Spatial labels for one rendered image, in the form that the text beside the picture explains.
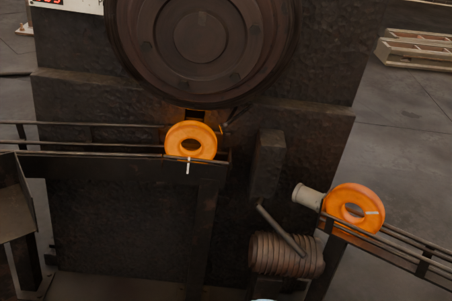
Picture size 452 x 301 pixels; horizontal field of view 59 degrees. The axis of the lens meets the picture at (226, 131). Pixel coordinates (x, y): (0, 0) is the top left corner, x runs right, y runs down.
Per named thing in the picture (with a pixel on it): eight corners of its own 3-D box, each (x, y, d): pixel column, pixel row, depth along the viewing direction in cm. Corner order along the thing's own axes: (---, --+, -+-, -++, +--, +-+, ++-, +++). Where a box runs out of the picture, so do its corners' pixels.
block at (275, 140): (245, 184, 135) (258, 124, 122) (269, 187, 135) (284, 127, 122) (246, 206, 126) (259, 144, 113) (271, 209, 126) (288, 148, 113)
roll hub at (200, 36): (139, 77, 99) (141, -44, 84) (251, 92, 101) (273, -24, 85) (134, 87, 94) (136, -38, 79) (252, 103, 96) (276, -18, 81)
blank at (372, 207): (340, 231, 117) (335, 238, 115) (322, 184, 114) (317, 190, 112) (393, 231, 107) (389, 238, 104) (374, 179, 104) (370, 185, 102)
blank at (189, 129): (164, 118, 116) (162, 125, 114) (217, 119, 117) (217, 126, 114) (167, 161, 125) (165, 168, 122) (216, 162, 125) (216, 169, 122)
